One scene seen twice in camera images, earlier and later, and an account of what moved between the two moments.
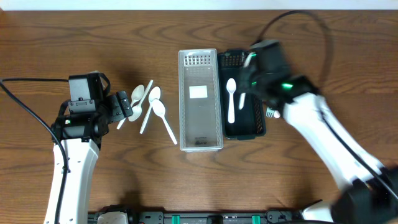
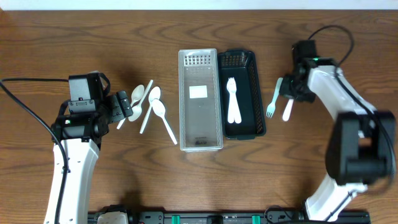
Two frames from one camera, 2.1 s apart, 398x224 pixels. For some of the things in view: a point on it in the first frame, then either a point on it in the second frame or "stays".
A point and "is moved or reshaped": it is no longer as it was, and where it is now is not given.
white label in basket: x=198 y=91 stays
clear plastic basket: x=199 y=101 stays
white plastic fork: x=277 y=114 is moved or reshaped
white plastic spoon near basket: x=159 y=109 stays
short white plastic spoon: x=231 y=86 -> x=235 y=106
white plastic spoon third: x=154 y=95 stays
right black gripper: x=249 y=74 -> x=288 y=87
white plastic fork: x=243 y=94 -> x=231 y=88
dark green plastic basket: x=249 y=122 stays
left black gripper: x=115 y=107 stays
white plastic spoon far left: x=137 y=94 stays
